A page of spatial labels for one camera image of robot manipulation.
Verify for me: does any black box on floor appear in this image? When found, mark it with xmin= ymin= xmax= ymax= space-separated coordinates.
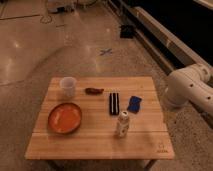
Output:
xmin=120 ymin=25 xmax=134 ymax=38

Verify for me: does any brown sausage-shaped object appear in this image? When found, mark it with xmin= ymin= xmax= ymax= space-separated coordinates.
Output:
xmin=85 ymin=88 xmax=104 ymax=95

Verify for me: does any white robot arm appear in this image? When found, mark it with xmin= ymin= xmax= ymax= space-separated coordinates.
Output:
xmin=164 ymin=63 xmax=213 ymax=117

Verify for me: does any wooden folding table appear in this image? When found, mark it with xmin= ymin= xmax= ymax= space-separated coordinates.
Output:
xmin=24 ymin=76 xmax=176 ymax=171

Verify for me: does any blue sponge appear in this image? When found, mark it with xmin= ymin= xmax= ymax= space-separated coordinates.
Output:
xmin=127 ymin=96 xmax=142 ymax=113

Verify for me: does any orange round plate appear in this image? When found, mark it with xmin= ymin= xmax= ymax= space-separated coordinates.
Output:
xmin=47 ymin=103 xmax=82 ymax=134

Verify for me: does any small white bottle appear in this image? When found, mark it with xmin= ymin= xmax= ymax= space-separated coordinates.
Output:
xmin=116 ymin=111 xmax=130 ymax=137

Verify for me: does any clear plastic cup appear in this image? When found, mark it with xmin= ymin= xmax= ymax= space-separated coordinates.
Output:
xmin=59 ymin=77 xmax=77 ymax=97

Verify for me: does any black striped rectangular block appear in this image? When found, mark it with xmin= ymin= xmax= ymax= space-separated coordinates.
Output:
xmin=109 ymin=93 xmax=120 ymax=115

